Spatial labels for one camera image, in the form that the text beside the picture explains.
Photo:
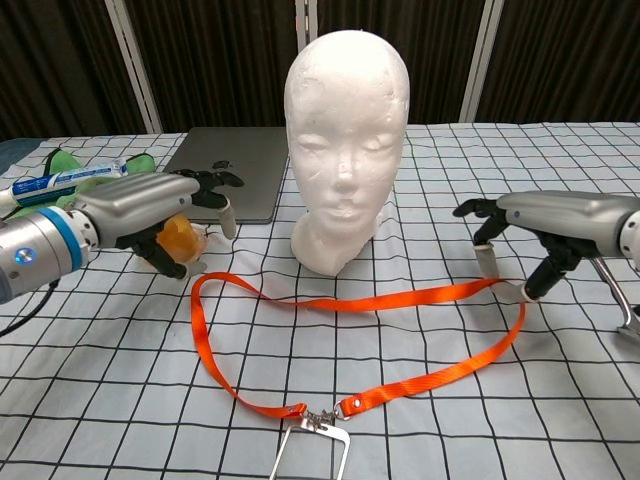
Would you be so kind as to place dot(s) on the grey closed laptop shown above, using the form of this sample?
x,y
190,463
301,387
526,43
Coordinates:
x,y
250,160

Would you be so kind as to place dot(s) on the clear cup with orange jelly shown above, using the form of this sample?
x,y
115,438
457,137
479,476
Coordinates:
x,y
180,237

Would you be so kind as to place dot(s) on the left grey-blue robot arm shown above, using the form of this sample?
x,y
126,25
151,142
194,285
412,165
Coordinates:
x,y
35,250

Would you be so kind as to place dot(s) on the black pleated screen panel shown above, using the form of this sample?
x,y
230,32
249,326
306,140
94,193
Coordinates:
x,y
430,50
55,65
570,60
215,65

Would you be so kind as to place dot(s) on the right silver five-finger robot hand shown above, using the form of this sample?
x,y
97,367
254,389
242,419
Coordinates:
x,y
565,215

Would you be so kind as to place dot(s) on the white foam mannequin head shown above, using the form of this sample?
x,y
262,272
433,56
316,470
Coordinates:
x,y
345,125

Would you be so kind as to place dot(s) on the green microfibre cloth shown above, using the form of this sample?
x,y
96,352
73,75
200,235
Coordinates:
x,y
62,162

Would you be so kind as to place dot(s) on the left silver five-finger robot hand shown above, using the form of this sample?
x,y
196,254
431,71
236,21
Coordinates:
x,y
140,200

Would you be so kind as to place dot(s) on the white blue toothpaste tube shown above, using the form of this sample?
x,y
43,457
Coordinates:
x,y
65,180

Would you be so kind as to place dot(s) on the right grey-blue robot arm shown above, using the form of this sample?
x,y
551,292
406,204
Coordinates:
x,y
632,235

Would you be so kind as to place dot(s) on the white screen frame post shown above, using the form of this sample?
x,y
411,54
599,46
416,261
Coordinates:
x,y
482,60
307,20
132,65

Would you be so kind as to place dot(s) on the clear badge holder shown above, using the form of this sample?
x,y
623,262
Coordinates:
x,y
310,457

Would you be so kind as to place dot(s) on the white black checked tablecloth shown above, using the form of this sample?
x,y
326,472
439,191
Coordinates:
x,y
125,375

